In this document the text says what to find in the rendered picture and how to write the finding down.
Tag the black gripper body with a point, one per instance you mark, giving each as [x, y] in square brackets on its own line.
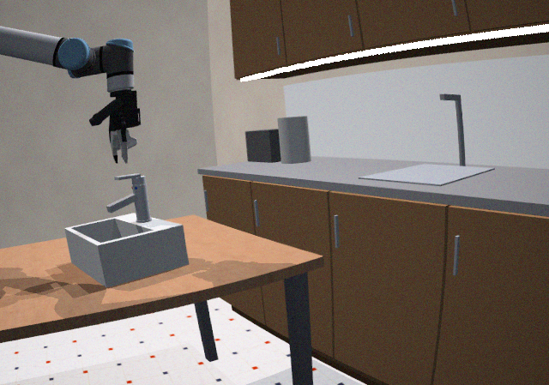
[129, 100]

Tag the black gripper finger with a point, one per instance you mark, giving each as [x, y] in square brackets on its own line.
[126, 141]
[115, 143]

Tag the grey mixer tap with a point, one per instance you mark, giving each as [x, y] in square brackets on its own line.
[139, 197]

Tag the grey square sink basin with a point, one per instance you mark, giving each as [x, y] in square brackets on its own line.
[159, 247]

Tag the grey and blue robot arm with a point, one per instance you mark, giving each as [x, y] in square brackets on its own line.
[115, 59]

